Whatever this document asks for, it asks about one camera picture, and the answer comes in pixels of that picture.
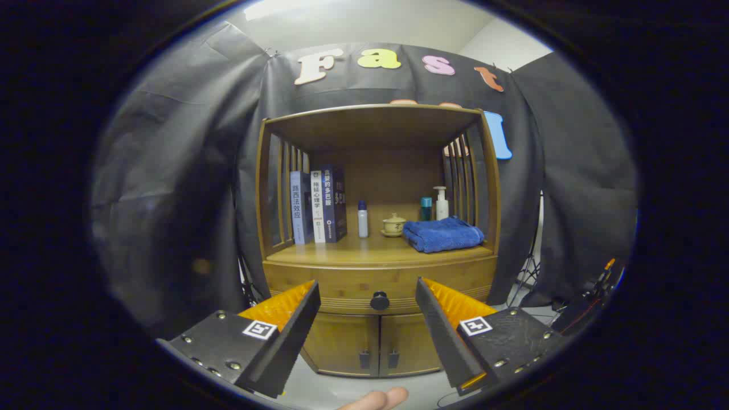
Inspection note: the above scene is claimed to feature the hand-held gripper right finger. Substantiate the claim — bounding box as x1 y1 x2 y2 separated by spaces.
415 277 570 396

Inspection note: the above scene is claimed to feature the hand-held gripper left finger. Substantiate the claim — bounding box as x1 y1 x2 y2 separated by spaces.
157 279 321 399

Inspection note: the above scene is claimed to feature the wooden drawer with black knob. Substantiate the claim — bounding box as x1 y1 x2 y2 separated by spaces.
263 255 498 315

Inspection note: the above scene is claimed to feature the wooden cabinet door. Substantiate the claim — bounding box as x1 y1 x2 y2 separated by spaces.
379 313 445 376
301 312 380 378

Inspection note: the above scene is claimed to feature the wooden countertop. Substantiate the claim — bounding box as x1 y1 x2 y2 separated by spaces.
266 231 495 265

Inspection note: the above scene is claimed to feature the wooden cabinet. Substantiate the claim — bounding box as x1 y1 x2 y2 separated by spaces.
255 104 503 378

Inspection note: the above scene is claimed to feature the blue folded towel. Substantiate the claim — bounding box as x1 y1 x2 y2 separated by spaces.
403 216 485 253

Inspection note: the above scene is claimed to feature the beige lidded teacup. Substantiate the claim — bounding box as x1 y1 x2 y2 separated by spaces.
381 213 407 237

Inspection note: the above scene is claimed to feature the black equipment with orange part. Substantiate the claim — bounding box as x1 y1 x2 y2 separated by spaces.
551 258 624 337

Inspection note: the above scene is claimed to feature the light blue book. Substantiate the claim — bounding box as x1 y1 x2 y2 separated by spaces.
290 171 314 245

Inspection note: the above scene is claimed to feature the white spine book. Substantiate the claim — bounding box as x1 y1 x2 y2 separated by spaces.
310 169 326 244

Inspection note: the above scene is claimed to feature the dark navy book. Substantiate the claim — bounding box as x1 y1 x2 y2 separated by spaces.
320 165 348 243

